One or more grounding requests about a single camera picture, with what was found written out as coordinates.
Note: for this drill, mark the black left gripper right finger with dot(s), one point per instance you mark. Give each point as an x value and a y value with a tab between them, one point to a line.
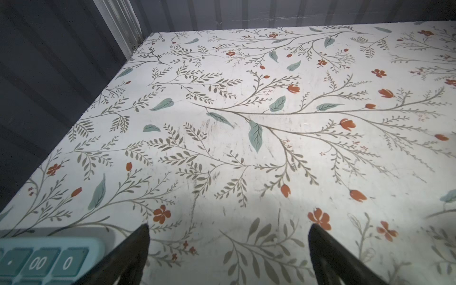
333	264

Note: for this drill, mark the teal calculator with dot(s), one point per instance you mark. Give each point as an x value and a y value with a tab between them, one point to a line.
48	260

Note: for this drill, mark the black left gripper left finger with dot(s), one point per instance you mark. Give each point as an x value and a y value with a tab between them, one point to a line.
124	265

